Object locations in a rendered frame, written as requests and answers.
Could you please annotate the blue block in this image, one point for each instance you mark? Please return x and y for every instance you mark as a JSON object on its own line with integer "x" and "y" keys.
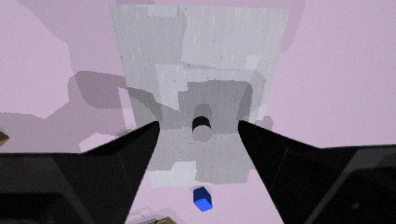
{"x": 202, "y": 199}

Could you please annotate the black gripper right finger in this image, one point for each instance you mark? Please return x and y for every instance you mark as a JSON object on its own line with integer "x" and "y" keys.
{"x": 301, "y": 179}

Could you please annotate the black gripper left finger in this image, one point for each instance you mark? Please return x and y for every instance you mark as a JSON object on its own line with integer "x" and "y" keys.
{"x": 100, "y": 184}

